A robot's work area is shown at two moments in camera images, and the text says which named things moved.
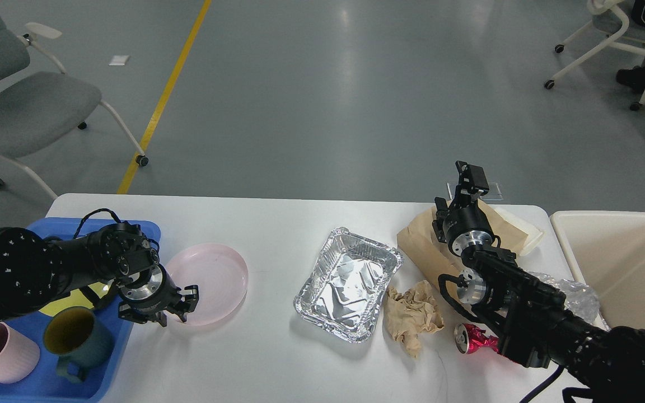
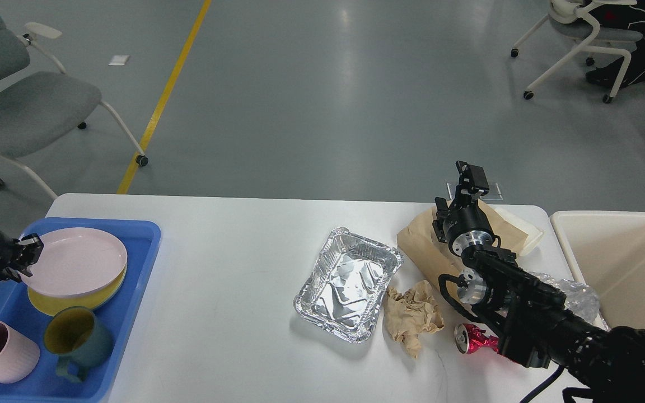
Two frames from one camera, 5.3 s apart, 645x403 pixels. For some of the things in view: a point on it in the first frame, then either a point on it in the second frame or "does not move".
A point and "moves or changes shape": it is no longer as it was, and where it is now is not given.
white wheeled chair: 611,17 to 573,19
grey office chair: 18,97 does not move
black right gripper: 466,224 does not move
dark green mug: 82,341 does not move
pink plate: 220,275 moves or changes shape
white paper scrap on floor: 119,60 does not move
